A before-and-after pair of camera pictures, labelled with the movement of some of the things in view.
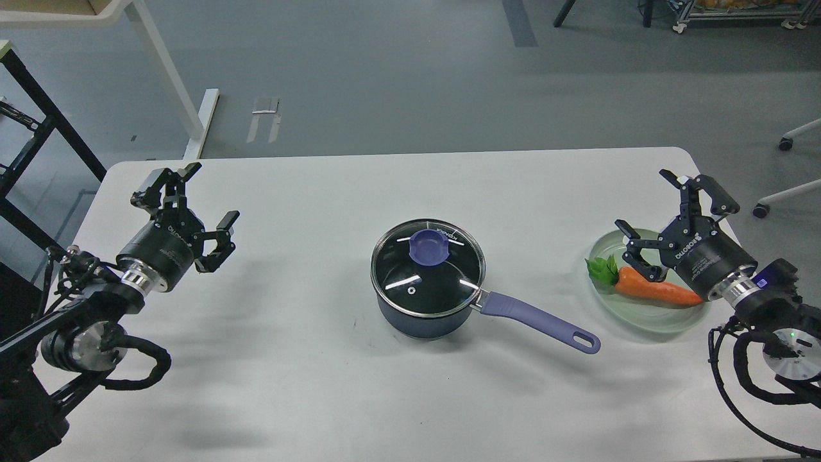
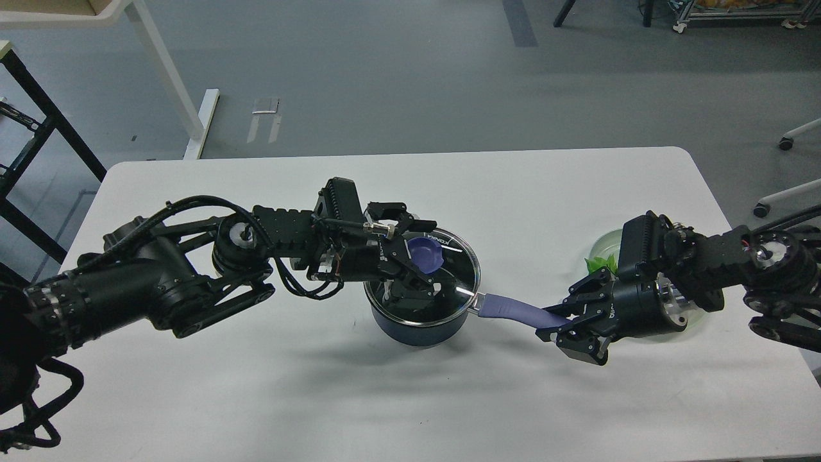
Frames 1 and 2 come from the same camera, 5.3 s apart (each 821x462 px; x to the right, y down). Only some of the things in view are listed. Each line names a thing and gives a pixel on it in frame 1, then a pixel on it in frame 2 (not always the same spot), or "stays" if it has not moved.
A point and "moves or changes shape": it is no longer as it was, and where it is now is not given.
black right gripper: (702, 254) to (637, 310)
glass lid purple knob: (427, 268) moves or changes shape
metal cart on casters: (797, 13) stays
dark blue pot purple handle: (580, 339) stays
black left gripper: (165, 249) to (356, 256)
